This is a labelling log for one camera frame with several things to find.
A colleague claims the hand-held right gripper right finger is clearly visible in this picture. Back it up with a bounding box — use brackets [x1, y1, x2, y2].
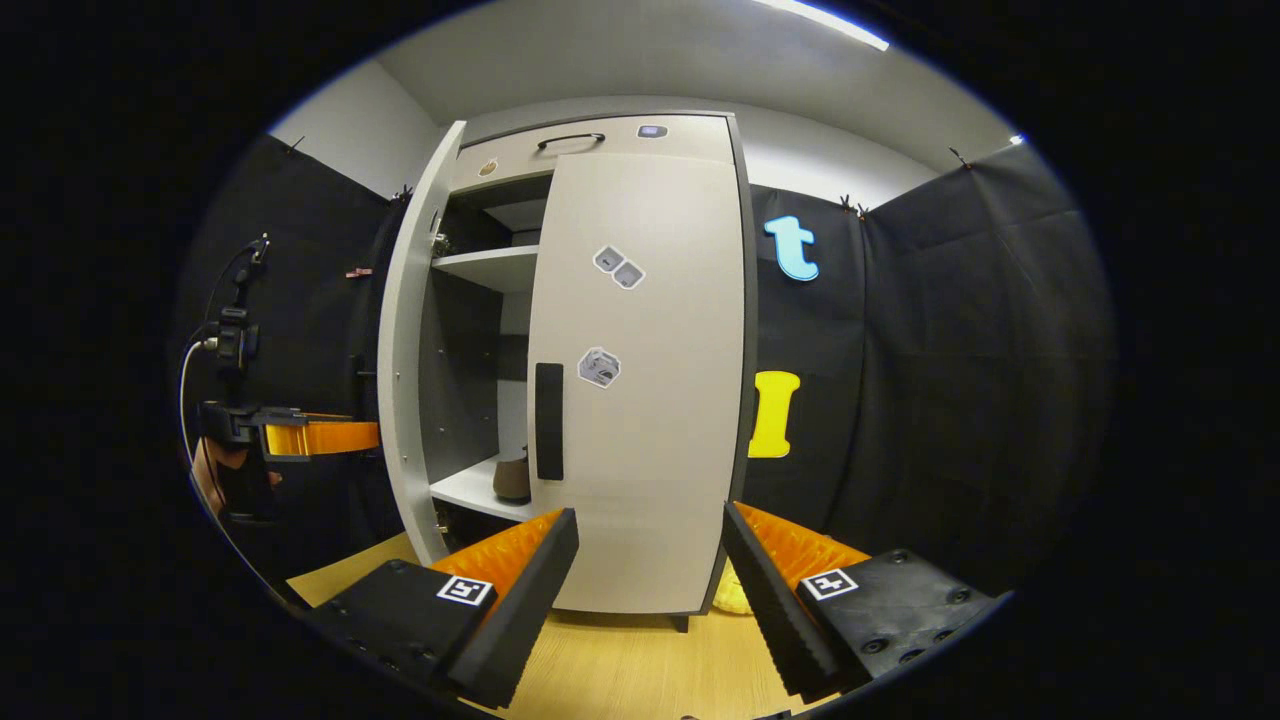
[722, 500, 1001, 701]

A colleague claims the black door handle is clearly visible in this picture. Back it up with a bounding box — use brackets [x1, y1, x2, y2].
[535, 362, 564, 482]

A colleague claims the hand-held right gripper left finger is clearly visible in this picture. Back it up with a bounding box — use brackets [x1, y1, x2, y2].
[305, 507, 581, 709]

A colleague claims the brown fuzzy shoe with bow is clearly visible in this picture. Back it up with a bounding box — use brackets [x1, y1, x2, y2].
[492, 450, 533, 504]

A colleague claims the white and grey shoe cabinet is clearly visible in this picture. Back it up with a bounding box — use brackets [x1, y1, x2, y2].
[378, 110, 761, 633]

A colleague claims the yellow rounded object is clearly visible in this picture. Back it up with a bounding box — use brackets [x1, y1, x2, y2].
[712, 560, 753, 616]

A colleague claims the large ceiling light panel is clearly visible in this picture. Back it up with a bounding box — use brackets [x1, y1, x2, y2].
[755, 0, 891, 51]

